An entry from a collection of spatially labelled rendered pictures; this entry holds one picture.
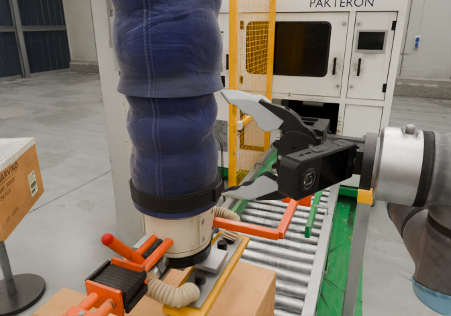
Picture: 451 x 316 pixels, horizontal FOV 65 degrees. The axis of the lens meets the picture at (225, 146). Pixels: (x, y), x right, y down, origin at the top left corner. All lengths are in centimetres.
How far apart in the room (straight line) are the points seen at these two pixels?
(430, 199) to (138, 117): 56
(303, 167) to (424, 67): 963
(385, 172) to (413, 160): 3
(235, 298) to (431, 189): 84
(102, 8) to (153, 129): 160
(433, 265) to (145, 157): 57
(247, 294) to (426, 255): 76
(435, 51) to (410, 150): 954
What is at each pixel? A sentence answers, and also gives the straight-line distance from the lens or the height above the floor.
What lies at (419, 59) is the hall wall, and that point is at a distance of 995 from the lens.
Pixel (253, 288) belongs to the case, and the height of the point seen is 94.
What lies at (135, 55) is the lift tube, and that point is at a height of 168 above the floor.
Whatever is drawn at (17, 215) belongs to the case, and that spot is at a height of 68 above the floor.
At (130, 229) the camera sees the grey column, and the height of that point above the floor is 36.
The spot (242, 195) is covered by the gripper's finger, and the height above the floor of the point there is 151.
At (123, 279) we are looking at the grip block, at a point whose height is 126.
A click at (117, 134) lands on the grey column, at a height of 106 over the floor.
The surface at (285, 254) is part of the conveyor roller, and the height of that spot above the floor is 53.
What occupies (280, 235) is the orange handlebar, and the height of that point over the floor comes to 124.
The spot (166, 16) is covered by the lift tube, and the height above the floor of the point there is 175.
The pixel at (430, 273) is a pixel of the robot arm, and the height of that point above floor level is 146.
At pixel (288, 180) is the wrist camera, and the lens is 37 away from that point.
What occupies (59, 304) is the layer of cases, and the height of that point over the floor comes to 54.
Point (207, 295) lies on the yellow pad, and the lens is 90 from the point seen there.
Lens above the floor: 174
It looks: 19 degrees down
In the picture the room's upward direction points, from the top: straight up
